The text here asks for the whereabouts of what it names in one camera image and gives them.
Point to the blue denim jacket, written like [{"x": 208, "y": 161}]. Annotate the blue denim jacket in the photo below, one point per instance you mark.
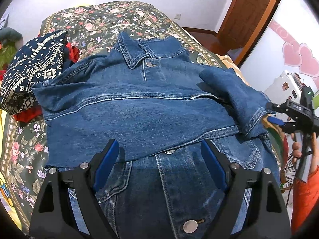
[{"x": 139, "y": 109}]

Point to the person's right hand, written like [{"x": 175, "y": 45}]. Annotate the person's right hand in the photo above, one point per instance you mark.
[{"x": 296, "y": 150}]

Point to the wooden door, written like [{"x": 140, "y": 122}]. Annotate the wooden door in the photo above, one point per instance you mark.
[{"x": 249, "y": 12}]

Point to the red garment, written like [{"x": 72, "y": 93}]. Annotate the red garment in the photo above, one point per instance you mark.
[{"x": 73, "y": 53}]

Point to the green cover cloth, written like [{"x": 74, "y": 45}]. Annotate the green cover cloth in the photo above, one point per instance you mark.
[{"x": 6, "y": 57}]

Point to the grey cloth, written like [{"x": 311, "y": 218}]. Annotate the grey cloth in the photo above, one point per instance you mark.
[{"x": 11, "y": 34}]

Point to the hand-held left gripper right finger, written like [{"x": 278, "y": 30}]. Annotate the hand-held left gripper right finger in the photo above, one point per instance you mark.
[{"x": 214, "y": 166}]

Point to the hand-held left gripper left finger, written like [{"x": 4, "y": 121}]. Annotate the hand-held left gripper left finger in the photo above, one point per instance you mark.
[{"x": 109, "y": 165}]

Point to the navy patterned cloth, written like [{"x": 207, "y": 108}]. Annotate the navy patterned cloth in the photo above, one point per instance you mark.
[{"x": 32, "y": 62}]

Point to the beige blanket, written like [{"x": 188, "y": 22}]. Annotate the beige blanket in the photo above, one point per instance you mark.
[{"x": 231, "y": 63}]

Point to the white box with stickers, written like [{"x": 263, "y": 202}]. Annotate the white box with stickers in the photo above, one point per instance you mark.
[{"x": 279, "y": 84}]

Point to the dark floral bedspread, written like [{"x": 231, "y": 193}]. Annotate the dark floral bedspread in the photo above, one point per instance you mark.
[{"x": 99, "y": 27}]

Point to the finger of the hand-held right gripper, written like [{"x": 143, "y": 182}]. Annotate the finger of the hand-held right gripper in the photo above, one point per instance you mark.
[
  {"x": 275, "y": 106},
  {"x": 276, "y": 121}
]

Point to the yellow cartoon print blanket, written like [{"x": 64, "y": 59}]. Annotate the yellow cartoon print blanket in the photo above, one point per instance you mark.
[{"x": 5, "y": 191}]

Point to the pink heart wall decal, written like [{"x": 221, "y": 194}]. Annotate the pink heart wall decal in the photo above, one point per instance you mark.
[{"x": 296, "y": 52}]

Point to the wall socket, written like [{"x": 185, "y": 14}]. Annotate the wall socket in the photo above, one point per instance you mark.
[{"x": 177, "y": 16}]

